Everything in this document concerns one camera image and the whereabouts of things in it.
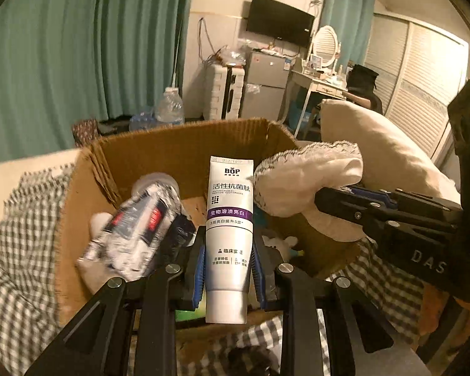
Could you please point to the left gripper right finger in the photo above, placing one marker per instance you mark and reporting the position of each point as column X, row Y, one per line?
column 360, row 340

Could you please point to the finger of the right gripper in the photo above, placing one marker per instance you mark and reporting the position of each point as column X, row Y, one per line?
column 397, row 200
column 348, row 211

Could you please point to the green checkered cloth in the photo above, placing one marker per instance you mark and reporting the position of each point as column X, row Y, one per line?
column 29, row 310

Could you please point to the brown cardboard box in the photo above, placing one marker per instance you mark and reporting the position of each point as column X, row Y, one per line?
column 126, row 190

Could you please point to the white plastic bottle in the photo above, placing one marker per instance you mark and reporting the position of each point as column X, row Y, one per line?
column 155, row 185

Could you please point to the black chair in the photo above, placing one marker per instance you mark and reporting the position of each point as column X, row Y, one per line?
column 360, row 86

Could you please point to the white toothpaste tube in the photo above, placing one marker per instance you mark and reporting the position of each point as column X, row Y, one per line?
column 229, row 239

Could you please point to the cream pillow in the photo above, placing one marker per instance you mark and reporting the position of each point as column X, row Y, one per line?
column 391, row 160

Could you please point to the white lace cloth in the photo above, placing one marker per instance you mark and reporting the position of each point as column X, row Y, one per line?
column 285, row 184

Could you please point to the white suitcase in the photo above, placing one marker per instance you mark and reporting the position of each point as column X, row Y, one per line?
column 223, row 90

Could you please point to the green curtain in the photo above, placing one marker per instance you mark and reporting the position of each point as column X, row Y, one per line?
column 63, row 61

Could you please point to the black wall television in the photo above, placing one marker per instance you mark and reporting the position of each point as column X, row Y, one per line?
column 280, row 21

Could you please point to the grey mini fridge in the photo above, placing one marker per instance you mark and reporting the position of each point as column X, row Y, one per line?
column 264, row 85

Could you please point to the white louvered wardrobe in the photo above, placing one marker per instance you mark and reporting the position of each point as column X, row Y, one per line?
column 421, row 69

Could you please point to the silver crinkled foil bag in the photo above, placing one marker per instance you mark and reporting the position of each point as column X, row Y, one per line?
column 141, row 236

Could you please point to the clear water jug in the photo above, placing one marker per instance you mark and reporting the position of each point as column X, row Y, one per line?
column 169, row 110

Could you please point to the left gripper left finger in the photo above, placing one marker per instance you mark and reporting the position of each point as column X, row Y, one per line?
column 129, row 324

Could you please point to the white dressing table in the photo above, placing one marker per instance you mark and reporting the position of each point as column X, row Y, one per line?
column 312, row 85

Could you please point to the white oval mirror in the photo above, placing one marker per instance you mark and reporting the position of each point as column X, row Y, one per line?
column 325, row 47

